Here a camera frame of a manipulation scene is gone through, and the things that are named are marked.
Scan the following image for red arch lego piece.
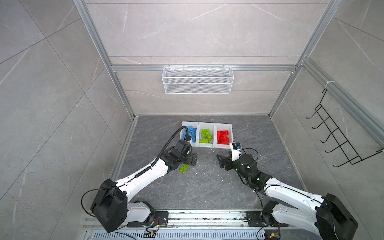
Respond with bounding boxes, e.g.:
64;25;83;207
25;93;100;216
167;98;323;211
217;131;230;145

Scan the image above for metal front rail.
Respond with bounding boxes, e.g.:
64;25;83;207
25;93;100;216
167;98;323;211
78;209;320;240

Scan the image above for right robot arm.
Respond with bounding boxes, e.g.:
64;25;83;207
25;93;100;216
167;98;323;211
217;154;359;240

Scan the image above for white three-compartment bin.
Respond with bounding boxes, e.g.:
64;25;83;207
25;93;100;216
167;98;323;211
182;122;234;149

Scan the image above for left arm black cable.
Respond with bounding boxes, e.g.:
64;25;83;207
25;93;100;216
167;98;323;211
152;125;190;167

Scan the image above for white wire mesh basket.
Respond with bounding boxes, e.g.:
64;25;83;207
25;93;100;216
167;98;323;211
162;67;235;95

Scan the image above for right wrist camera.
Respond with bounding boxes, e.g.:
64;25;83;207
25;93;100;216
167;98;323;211
230;142;242;162

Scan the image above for blue lego brick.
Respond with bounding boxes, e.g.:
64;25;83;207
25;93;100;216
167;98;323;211
188;126;197;143

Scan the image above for black wire hook rack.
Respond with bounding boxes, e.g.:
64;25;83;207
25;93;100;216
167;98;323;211
306;89;384;168

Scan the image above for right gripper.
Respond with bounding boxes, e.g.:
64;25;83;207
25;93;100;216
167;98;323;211
216;150;251;183

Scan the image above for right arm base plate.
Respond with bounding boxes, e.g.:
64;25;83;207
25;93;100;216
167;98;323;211
243;211;289;227

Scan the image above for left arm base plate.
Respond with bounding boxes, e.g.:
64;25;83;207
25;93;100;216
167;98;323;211
127;211;169;228

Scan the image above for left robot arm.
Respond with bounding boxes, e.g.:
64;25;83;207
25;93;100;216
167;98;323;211
90;140;197;233

